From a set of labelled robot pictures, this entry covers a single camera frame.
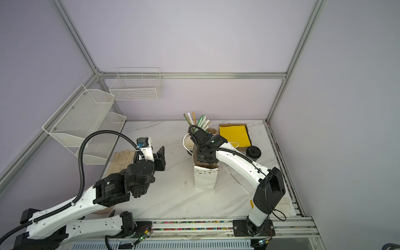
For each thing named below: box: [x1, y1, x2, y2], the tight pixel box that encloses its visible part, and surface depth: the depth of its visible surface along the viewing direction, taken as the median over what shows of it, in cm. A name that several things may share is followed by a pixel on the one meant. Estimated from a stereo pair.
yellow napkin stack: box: [219, 125, 252, 148], surface depth 113 cm
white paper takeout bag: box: [193, 165, 219, 190], surface depth 73 cm
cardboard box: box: [218, 123, 253, 152], surface depth 113 cm
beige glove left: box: [105, 148, 136, 178], surface depth 100 cm
